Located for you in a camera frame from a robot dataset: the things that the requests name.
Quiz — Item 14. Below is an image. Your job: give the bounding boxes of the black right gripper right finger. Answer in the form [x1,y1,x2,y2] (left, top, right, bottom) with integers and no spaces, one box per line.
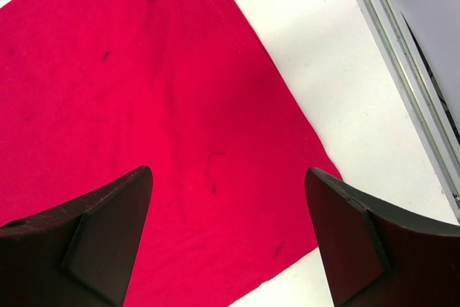
[305,168,459,306]

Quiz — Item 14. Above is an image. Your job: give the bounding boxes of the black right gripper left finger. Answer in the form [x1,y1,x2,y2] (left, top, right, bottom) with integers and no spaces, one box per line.
[1,166,153,306]

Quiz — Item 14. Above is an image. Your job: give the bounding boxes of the red t-shirt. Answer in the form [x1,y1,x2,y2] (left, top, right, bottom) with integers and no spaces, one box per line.
[1,0,337,306]

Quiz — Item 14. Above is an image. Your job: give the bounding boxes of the aluminium frame rails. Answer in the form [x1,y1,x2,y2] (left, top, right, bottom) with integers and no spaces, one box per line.
[357,0,459,216]

